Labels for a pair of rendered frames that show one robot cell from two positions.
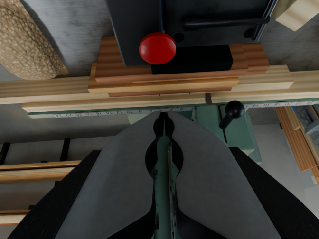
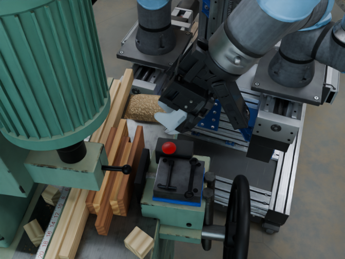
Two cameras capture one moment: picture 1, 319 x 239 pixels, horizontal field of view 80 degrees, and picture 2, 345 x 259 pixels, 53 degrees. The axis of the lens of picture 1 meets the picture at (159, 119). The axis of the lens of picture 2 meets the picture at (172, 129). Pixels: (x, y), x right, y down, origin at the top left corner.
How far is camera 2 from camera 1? 62 cm
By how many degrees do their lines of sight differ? 62
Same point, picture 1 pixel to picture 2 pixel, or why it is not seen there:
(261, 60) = (105, 223)
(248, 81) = (81, 221)
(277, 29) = (115, 243)
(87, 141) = not seen: outside the picture
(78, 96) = (115, 112)
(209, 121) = (104, 162)
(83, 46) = not seen: hidden behind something
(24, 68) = (146, 102)
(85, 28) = (152, 141)
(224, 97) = (75, 199)
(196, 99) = not seen: hidden behind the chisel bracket
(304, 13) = (136, 240)
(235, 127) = (99, 173)
